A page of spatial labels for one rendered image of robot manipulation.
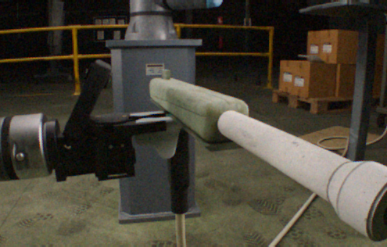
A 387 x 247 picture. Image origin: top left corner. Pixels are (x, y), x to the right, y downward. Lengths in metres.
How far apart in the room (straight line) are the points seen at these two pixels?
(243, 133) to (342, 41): 3.26
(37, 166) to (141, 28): 0.71
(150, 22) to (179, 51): 0.15
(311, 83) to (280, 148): 3.03
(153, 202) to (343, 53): 2.82
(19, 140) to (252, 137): 0.30
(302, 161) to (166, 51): 0.84
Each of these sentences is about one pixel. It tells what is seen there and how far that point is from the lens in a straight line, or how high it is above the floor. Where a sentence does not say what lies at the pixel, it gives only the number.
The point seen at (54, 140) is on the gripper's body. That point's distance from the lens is 0.41.
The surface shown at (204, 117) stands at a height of 0.55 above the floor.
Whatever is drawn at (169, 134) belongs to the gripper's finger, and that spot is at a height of 0.49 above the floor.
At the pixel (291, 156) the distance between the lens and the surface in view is 0.18.
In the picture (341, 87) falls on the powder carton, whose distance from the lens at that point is 3.48.
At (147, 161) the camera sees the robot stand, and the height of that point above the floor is 0.23.
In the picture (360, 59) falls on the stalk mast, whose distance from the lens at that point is 1.38.
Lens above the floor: 0.60
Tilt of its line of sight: 13 degrees down
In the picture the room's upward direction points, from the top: straight up
